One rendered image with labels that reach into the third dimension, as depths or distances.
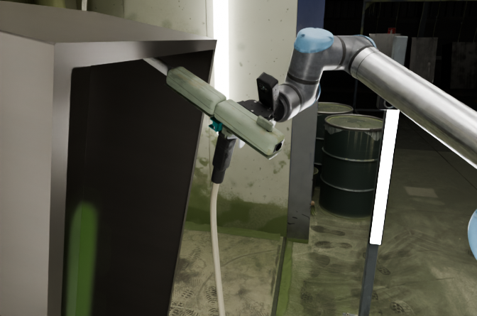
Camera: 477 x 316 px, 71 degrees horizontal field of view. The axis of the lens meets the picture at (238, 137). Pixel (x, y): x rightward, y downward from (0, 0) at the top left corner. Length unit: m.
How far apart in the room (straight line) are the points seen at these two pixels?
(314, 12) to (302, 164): 1.10
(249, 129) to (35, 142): 0.38
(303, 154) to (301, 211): 0.48
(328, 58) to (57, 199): 0.69
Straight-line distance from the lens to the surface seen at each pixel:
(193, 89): 0.72
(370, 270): 2.07
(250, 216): 2.88
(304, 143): 2.57
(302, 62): 0.87
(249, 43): 2.50
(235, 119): 0.66
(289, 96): 0.85
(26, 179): 0.41
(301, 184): 2.69
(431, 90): 0.82
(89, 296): 1.43
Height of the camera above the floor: 1.64
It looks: 17 degrees down
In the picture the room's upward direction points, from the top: straight up
